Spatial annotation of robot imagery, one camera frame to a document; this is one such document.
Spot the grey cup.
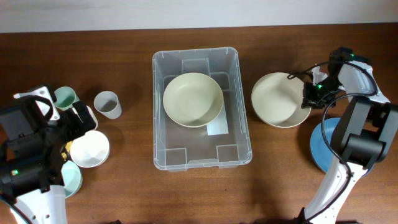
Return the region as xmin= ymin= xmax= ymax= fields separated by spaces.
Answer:
xmin=94 ymin=91 xmax=122 ymax=119

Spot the cream large bowl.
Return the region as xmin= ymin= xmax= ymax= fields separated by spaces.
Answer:
xmin=251 ymin=72 xmax=311 ymax=128
xmin=163 ymin=72 xmax=224 ymax=128

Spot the blue large bowl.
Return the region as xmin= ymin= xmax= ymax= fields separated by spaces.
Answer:
xmin=309 ymin=117 xmax=374 ymax=177

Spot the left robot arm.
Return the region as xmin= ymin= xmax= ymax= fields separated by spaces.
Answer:
xmin=1 ymin=96 xmax=96 ymax=223

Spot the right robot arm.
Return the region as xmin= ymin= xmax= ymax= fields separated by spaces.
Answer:
xmin=294 ymin=47 xmax=397 ymax=223

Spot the cream white cup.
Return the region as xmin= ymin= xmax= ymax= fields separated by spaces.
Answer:
xmin=72 ymin=106 xmax=99 ymax=131

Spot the mint green cup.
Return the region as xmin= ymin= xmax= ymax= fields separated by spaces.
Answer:
xmin=54 ymin=86 xmax=80 ymax=111

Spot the yellow small bowl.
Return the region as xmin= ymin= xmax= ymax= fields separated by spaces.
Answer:
xmin=62 ymin=141 xmax=72 ymax=161

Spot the white small bowl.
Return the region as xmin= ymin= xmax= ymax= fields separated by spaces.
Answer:
xmin=70 ymin=131 xmax=110 ymax=168

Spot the mint green small bowl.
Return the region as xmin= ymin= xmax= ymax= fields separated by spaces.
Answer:
xmin=62 ymin=161 xmax=83 ymax=198

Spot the white label in bin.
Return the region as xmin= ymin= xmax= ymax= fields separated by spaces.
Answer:
xmin=206 ymin=105 xmax=229 ymax=136

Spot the clear plastic storage bin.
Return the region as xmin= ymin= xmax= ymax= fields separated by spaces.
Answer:
xmin=152 ymin=47 xmax=252 ymax=172

